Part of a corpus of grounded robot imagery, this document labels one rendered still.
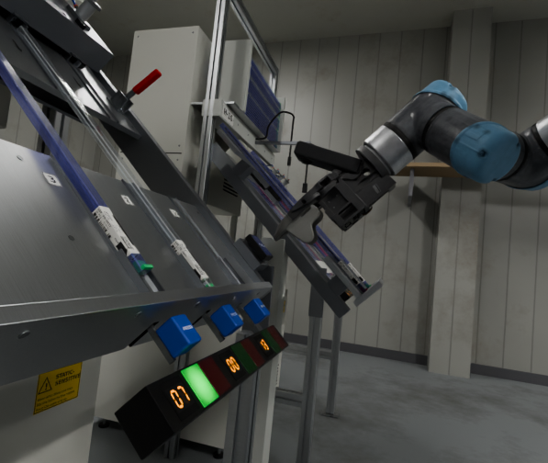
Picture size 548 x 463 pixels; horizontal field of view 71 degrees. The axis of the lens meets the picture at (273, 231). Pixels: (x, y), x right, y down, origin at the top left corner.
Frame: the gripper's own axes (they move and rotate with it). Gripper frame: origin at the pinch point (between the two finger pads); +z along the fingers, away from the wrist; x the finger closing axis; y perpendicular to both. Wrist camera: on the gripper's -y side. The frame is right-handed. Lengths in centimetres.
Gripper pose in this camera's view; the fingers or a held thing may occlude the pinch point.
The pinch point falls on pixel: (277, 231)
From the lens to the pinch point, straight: 66.8
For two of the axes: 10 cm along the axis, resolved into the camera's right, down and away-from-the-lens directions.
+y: 6.1, 7.5, -2.5
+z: -7.4, 6.6, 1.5
